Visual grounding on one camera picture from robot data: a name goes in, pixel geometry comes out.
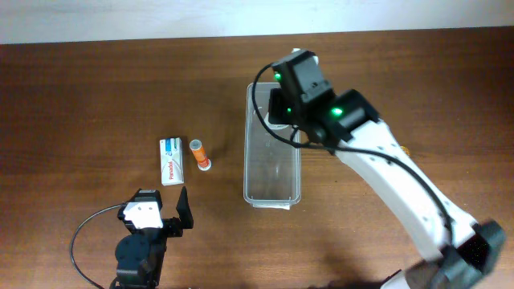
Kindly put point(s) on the white plastic bottle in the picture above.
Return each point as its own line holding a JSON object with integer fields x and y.
{"x": 277, "y": 126}

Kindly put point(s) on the small jar gold lid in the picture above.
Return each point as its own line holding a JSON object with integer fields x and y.
{"x": 405, "y": 150}

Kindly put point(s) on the clear plastic container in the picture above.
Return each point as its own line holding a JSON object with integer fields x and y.
{"x": 272, "y": 169}

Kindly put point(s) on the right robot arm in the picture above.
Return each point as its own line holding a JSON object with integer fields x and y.
{"x": 456, "y": 250}

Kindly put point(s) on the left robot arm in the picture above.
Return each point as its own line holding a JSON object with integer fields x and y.
{"x": 140, "y": 255}

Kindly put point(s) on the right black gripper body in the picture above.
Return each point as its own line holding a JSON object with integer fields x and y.
{"x": 275, "y": 106}

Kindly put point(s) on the orange tablet tube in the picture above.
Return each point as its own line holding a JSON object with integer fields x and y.
{"x": 203, "y": 162}

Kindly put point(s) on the white Panadol box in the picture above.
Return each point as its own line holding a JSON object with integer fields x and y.
{"x": 171, "y": 155}

